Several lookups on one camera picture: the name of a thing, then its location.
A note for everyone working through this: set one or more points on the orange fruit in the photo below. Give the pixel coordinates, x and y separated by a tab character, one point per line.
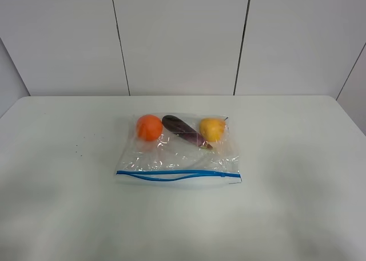
149	127

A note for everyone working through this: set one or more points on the clear zip bag blue zipper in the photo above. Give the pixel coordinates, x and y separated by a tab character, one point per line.
174	162

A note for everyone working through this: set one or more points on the yellow pear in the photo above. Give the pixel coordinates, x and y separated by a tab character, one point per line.
212	129

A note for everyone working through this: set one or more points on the purple eggplant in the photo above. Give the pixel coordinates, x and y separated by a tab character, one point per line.
184	131

